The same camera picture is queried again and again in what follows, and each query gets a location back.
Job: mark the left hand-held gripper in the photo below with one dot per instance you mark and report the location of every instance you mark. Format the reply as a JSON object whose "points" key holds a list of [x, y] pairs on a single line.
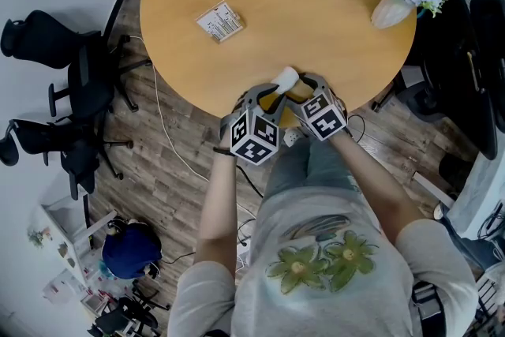
{"points": [[252, 138]]}

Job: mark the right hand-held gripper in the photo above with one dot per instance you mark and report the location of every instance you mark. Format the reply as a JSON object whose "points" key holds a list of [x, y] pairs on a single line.
{"points": [[323, 118]]}

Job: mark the white lid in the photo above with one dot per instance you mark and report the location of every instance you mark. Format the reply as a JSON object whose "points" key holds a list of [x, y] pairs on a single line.
{"points": [[285, 78]]}

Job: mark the person's right forearm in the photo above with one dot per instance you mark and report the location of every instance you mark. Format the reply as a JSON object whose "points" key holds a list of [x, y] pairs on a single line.
{"points": [[375, 185]]}

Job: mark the person's left forearm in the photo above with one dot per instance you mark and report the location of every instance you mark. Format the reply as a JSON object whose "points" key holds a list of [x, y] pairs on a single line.
{"points": [[217, 205]]}

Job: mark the white power strip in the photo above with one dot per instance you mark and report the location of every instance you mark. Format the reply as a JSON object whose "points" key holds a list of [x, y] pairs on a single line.
{"points": [[292, 137]]}

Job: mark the black wrist band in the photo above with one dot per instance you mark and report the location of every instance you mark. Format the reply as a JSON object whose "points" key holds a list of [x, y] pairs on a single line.
{"points": [[221, 150]]}

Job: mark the person's blue jeans legs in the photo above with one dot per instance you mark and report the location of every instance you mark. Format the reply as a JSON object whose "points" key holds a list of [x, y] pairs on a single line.
{"points": [[307, 169]]}

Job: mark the patterned square coaster box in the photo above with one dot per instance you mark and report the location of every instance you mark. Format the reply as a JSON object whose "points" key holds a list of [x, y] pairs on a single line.
{"points": [[220, 21]]}

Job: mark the white vase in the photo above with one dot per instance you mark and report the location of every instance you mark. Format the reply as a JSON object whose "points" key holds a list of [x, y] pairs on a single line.
{"points": [[388, 13]]}

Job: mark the black office chair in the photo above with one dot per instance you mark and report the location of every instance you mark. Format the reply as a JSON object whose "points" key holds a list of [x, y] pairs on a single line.
{"points": [[124, 317], [59, 148], [489, 35], [43, 39], [88, 87], [453, 51]]}

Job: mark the grey flower print shirt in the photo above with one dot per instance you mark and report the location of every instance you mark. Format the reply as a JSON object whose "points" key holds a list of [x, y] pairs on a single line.
{"points": [[323, 288]]}

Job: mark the white desk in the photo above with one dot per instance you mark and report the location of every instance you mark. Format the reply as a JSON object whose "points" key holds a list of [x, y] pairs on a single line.
{"points": [[483, 189]]}

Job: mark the white shelf unit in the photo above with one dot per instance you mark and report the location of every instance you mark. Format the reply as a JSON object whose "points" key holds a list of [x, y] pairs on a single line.
{"points": [[67, 248]]}

